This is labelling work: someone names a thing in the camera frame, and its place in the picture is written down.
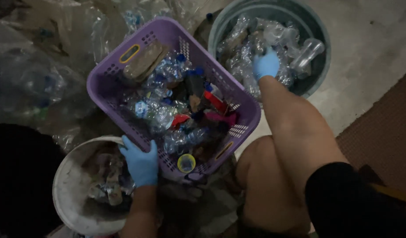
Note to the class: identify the clear bags of plastic bottles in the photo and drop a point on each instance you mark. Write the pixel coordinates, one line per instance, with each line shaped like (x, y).
(50, 66)

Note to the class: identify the white plastic bucket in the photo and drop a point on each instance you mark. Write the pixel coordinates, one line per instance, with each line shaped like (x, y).
(69, 185)

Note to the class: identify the purple plastic basket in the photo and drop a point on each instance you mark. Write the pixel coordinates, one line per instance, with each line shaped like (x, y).
(105, 82)

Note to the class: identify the clear plastic cup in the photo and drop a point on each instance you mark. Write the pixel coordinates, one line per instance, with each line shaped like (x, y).
(307, 53)

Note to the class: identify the black bag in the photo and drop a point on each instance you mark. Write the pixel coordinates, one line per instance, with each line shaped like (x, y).
(21, 178)

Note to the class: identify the yellow round plastic lid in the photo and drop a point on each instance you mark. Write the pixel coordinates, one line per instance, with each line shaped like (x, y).
(186, 163)

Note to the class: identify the heap of bottles and waste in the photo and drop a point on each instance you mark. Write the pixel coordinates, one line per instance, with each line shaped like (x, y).
(176, 109)

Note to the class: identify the brown floor mat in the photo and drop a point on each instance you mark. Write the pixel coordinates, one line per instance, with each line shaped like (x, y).
(384, 138)

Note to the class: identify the person's right hand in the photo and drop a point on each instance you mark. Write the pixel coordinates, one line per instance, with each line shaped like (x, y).
(266, 66)

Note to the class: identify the green plastic bucket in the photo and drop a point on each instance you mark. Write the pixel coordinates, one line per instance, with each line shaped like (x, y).
(317, 72)

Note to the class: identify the brown cardboard piece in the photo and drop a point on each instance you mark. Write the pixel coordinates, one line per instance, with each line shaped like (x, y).
(145, 62)

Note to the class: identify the person's bare leg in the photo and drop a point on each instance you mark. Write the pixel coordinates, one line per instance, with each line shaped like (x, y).
(269, 188)

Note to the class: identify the person's left hand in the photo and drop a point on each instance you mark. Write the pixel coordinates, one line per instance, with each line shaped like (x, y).
(141, 167)

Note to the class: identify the heap of crushed clear bottles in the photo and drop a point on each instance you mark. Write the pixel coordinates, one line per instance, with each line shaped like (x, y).
(242, 49)

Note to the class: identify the red plastic wrapper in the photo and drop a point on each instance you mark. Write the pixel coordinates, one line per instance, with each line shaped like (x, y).
(216, 100)

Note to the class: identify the person's black sleeve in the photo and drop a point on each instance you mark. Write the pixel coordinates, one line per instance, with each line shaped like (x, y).
(355, 205)

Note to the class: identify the heap of dirty label scraps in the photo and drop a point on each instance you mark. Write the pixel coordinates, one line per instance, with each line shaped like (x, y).
(107, 185)

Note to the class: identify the person's right fingers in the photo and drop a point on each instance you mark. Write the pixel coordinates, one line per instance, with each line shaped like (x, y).
(265, 54)

